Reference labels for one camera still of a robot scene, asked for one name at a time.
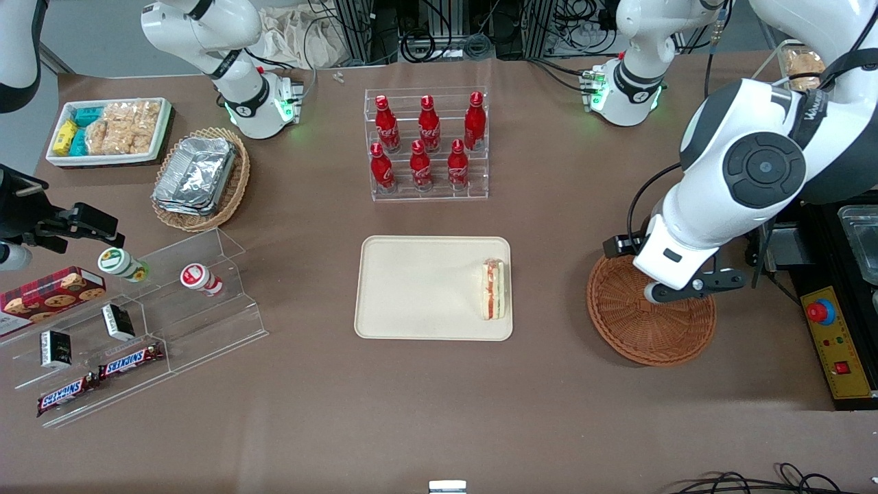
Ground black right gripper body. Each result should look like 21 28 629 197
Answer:
0 165 51 243

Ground triangular sandwich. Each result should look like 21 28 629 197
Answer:
480 258 508 321

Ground brown round wicker basket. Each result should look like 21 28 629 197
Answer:
586 252 717 367

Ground white rectangular snack tray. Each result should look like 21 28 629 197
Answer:
45 97 173 167

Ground light oval wicker basket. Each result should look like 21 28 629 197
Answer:
151 127 251 233

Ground beige plastic tray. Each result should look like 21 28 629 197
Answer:
354 235 514 342

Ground green capped yogurt bottle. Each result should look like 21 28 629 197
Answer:
97 247 150 283

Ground red cookie box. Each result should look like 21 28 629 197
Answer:
0 266 107 337

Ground yellow snack packet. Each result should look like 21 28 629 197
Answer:
53 120 79 157

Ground clear bag rice crackers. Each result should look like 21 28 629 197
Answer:
129 101 163 154
85 103 132 156

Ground small black carton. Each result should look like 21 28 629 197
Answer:
40 330 73 369
102 304 136 342

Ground stacked aluminium foil containers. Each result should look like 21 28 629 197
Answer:
152 136 238 217

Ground red capped yogurt bottle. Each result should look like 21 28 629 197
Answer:
180 263 224 297

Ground snickers chocolate bar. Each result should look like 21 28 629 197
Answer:
36 374 100 418
98 342 165 380

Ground black equipment platform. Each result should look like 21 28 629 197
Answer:
746 199 878 411

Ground clear acrylic stepped display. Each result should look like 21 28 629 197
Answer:
0 228 270 430

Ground red cola bottle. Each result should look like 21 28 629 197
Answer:
375 95 401 154
410 139 434 192
370 143 396 194
447 139 471 191
464 91 487 152
418 95 442 154

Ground clear plastic container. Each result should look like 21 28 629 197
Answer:
837 204 878 285

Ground yellow emergency stop box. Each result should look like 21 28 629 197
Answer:
800 286 876 400

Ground clear acrylic bottle rack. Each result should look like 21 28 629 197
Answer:
364 86 490 202

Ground bagged bread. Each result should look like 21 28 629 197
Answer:
786 48 827 90

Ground beige cloth bag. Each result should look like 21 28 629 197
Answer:
257 7 359 69

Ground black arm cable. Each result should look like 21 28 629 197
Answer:
626 163 687 241

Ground black floor cables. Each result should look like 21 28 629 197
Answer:
676 463 878 494

